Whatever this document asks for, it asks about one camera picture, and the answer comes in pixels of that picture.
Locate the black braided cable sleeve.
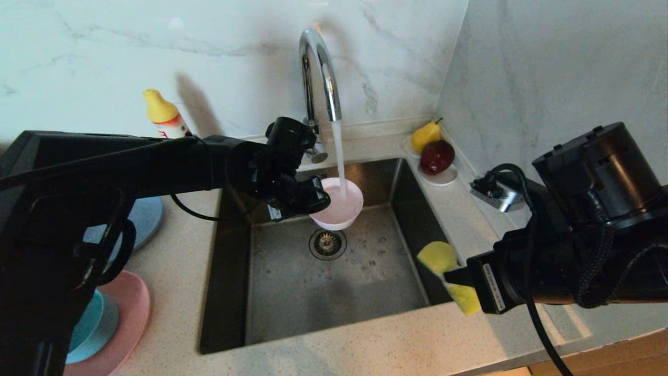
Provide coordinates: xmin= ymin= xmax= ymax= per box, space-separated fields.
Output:
xmin=573 ymin=224 xmax=668 ymax=310

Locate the teal bowl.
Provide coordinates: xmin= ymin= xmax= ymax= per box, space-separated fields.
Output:
xmin=66 ymin=288 xmax=120 ymax=365

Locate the pink plate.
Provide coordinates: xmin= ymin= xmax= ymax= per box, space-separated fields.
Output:
xmin=63 ymin=269 xmax=152 ymax=376

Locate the yellow green sponge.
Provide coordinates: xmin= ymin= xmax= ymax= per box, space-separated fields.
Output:
xmin=416 ymin=240 xmax=482 ymax=318

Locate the small white dish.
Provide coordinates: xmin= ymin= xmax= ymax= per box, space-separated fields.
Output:
xmin=401 ymin=135 xmax=459 ymax=187

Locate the blue grey plate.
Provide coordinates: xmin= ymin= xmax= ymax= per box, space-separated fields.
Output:
xmin=82 ymin=196 xmax=164 ymax=252

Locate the chrome gooseneck faucet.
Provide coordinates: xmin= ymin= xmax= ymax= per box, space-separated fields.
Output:
xmin=298 ymin=28 xmax=343 ymax=164

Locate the orange dish soap bottle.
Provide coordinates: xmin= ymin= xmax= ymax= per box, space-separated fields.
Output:
xmin=142 ymin=88 xmax=192 ymax=140

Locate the stainless steel sink basin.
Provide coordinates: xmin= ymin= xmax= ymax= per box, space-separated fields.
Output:
xmin=198 ymin=158 xmax=473 ymax=355

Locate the yellow pear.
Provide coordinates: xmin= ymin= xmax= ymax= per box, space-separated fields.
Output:
xmin=411 ymin=118 xmax=443 ymax=155

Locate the dark red apple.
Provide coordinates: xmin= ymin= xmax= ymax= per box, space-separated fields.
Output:
xmin=419 ymin=139 xmax=456 ymax=176

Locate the pale pink bowl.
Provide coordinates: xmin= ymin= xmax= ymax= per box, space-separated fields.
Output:
xmin=308 ymin=177 xmax=365 ymax=232

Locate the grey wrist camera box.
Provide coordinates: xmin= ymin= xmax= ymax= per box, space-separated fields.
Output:
xmin=469 ymin=169 xmax=526 ymax=214

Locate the round metal drain strainer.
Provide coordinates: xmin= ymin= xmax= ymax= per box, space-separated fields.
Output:
xmin=308 ymin=228 xmax=348 ymax=262

